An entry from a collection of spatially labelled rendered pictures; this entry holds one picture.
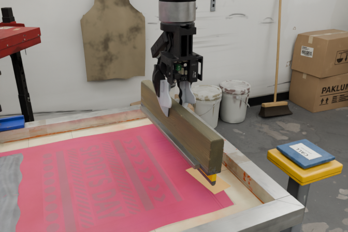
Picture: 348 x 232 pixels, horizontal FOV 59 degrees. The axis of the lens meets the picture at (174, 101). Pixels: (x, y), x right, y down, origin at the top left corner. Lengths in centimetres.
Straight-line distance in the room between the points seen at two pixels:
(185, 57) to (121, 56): 209
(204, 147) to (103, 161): 31
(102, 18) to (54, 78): 64
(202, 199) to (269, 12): 289
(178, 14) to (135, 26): 210
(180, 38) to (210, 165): 25
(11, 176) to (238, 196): 51
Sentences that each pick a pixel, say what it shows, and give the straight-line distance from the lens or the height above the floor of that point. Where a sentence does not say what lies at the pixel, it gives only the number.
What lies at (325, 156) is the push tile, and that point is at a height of 97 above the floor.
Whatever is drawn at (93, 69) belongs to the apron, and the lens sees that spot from 267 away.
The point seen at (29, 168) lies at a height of 95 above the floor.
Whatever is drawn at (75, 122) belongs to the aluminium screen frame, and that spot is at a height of 98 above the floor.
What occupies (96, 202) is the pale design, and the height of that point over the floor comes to 96.
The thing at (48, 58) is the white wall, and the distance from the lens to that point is 268.
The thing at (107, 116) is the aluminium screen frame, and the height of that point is 98.
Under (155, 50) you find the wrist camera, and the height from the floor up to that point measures 122.
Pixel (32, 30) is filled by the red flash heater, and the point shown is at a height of 110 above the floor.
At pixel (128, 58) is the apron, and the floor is 72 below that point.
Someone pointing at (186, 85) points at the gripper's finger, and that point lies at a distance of 69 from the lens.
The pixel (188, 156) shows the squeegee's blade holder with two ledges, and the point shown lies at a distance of 63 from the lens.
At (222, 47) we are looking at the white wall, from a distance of 315.
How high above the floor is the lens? 138
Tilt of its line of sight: 22 degrees down
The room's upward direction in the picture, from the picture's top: straight up
